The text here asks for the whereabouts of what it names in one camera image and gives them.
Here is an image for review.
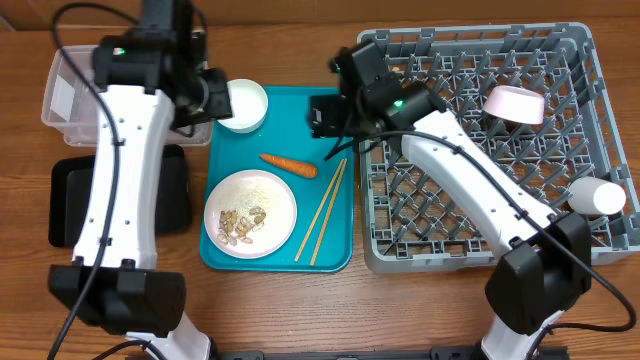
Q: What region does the white small bowl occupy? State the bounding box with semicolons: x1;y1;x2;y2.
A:
218;79;269;133

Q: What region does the pink shallow bowl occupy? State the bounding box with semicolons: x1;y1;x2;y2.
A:
483;85;545;125

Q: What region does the white paper cup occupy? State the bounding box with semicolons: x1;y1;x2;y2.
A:
568;177;627;215

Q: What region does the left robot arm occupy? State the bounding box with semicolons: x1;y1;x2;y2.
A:
48;0;233;359

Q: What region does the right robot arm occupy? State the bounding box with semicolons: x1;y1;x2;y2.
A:
310;40;591;359

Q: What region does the grey dishwasher rack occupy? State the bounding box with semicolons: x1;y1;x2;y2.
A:
360;22;639;273

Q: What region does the left wooden chopstick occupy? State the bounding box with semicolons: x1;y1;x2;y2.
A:
294;159;346;262

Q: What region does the wooden chopstick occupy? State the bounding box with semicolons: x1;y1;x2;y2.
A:
310;159;348;267
294;159;346;262

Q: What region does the right wooden chopstick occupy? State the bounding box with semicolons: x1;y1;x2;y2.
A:
310;159;348;267

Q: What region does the orange carrot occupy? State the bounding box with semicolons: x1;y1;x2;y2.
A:
260;153;318;179

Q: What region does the teal plastic tray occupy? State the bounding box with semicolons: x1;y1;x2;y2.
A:
200;86;355;273

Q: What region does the white plate with peanuts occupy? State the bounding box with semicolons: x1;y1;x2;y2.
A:
204;170;298;259

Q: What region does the clear plastic bin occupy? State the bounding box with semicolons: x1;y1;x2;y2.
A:
41;45;213;147

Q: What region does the black plastic tray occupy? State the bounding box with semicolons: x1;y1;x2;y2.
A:
48;145;192;248

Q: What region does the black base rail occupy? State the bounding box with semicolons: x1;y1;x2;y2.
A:
209;344;571;360

